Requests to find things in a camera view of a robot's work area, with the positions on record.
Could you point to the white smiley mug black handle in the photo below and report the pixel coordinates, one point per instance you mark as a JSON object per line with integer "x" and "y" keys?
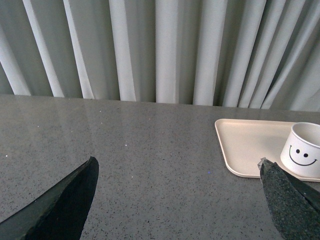
{"x": 301, "y": 152}

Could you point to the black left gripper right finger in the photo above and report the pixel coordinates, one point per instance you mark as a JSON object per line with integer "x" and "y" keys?
{"x": 294, "y": 206}

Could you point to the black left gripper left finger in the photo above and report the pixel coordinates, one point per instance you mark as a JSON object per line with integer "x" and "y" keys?
{"x": 58, "y": 214}

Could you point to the pale grey pleated curtain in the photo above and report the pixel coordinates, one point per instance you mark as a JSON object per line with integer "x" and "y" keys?
{"x": 260, "y": 54}

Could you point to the beige rectangular plastic tray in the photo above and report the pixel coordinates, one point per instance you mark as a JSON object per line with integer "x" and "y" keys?
{"x": 245, "y": 142}

